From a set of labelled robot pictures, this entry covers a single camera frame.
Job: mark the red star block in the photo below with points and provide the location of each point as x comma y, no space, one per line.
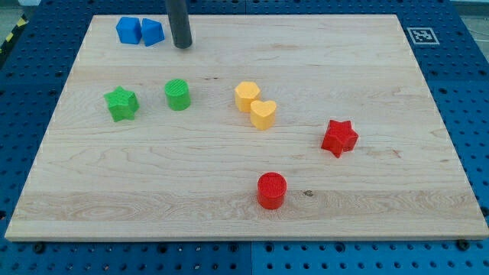
339,137

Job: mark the yellow pentagon block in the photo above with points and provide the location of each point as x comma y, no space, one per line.
245,93

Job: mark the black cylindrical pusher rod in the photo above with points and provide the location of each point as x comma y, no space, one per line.
178,17

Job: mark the white fiducial marker tag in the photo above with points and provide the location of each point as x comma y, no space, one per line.
422,36

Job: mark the yellow heart block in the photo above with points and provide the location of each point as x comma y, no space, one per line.
263,114

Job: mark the blue triangular prism block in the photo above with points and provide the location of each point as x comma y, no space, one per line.
152,32

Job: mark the green star block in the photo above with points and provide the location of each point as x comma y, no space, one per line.
122,104

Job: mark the blue cube block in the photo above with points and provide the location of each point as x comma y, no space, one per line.
129,30

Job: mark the light wooden board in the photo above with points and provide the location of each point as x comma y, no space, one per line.
192,175

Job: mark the yellow black hazard tape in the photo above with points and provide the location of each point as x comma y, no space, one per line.
14,34

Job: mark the green cylinder block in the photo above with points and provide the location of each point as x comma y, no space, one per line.
177,94

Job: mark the red cylinder block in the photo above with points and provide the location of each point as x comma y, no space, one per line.
271,190

